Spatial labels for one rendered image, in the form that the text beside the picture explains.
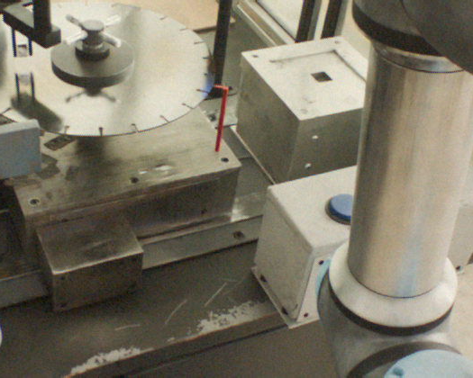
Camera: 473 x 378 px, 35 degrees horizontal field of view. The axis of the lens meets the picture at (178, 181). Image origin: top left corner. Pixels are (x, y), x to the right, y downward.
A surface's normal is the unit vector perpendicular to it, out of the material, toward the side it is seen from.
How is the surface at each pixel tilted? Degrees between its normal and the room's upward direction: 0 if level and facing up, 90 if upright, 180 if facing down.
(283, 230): 90
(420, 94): 94
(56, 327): 0
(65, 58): 5
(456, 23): 100
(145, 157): 0
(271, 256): 90
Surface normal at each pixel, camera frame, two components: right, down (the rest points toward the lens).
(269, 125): -0.92, 0.21
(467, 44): -0.72, 0.64
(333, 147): 0.39, 0.62
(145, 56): 0.07, -0.75
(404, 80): -0.60, 0.57
